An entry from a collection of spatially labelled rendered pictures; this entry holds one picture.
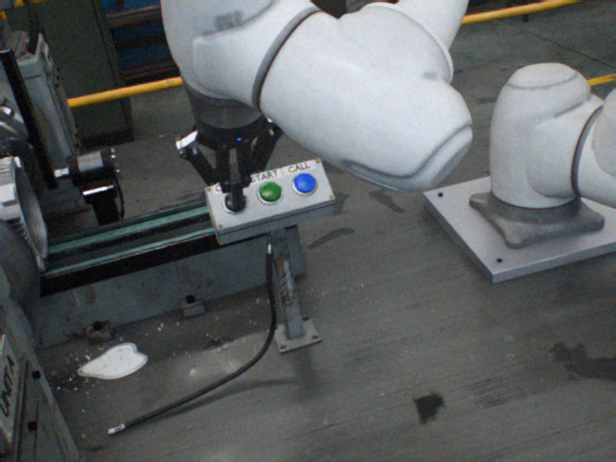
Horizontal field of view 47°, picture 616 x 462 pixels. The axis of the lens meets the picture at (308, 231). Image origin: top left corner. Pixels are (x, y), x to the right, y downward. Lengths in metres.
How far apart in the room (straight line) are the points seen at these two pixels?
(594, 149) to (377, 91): 0.64
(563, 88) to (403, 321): 0.44
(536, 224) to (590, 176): 0.16
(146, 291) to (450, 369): 0.52
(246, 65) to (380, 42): 0.11
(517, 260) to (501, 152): 0.18
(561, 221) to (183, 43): 0.83
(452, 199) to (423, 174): 0.83
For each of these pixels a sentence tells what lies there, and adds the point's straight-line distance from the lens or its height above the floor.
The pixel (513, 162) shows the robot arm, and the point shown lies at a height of 0.97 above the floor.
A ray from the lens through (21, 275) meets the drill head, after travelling 0.93.
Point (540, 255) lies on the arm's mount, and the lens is 1.24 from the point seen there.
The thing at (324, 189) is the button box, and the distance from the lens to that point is 0.98.
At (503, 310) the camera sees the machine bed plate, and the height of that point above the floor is 0.80.
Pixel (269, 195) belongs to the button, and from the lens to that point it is 0.96.
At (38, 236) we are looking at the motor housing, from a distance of 1.30.
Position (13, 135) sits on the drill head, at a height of 1.08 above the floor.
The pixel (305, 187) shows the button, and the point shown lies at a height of 1.07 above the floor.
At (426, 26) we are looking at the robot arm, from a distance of 0.60.
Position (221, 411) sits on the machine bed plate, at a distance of 1.03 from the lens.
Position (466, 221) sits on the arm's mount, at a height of 0.83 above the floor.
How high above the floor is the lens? 1.49
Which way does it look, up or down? 30 degrees down
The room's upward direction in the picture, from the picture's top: 9 degrees counter-clockwise
